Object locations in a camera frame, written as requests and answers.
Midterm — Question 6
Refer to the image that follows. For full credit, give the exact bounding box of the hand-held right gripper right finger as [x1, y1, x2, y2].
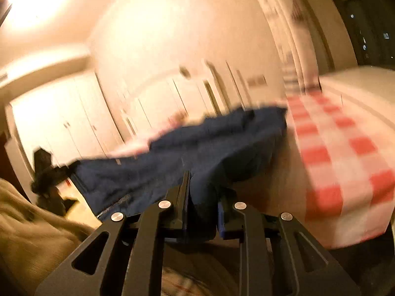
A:
[217, 190, 361, 296]

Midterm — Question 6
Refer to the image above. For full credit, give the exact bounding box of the wall switch panel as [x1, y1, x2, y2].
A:
[246, 75, 266, 87]

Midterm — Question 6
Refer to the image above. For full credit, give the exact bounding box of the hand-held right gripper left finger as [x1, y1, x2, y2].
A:
[35, 169, 191, 296]

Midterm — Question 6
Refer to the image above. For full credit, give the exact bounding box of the navy blue puffer jacket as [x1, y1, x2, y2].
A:
[72, 106, 288, 241]

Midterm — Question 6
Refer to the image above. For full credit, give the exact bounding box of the white window bench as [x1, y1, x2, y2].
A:
[319, 66, 395, 116]

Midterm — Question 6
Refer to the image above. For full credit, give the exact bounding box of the dark window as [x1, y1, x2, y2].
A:
[318, 0, 395, 68]

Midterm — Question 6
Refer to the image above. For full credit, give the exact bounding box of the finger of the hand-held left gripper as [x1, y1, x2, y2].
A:
[55, 163, 78, 180]

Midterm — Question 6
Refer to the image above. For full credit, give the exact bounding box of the person's beige sweater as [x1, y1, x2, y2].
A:
[0, 178, 104, 296]

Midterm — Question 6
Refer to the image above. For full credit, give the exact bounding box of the white wooden headboard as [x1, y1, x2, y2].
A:
[122, 62, 251, 131]

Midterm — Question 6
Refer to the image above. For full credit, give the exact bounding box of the white wardrobe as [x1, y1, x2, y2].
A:
[9, 68, 124, 173]

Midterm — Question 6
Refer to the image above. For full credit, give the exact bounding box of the ceiling light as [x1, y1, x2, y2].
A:
[5, 0, 64, 30]

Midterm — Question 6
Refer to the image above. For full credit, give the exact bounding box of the pink white checkered blanket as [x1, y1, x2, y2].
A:
[108, 91, 395, 250]

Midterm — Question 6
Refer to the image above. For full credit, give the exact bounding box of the printed cream curtain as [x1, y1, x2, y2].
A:
[250, 0, 335, 91]

